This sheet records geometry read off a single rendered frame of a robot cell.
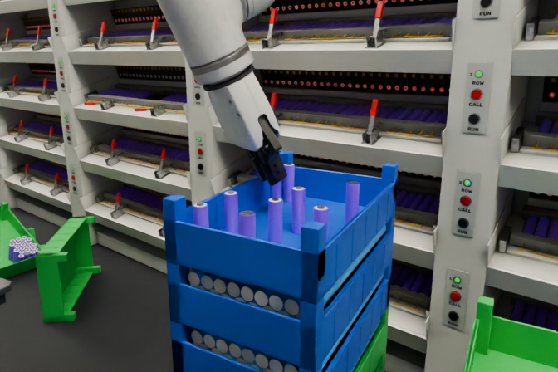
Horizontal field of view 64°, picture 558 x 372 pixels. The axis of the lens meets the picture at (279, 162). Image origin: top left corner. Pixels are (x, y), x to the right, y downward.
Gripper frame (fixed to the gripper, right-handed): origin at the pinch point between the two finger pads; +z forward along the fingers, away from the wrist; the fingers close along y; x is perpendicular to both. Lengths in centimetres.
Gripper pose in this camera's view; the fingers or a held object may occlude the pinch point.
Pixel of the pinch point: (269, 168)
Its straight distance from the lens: 67.6
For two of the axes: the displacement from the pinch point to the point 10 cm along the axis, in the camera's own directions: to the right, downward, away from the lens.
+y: 5.2, 2.0, -8.3
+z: 3.6, 8.3, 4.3
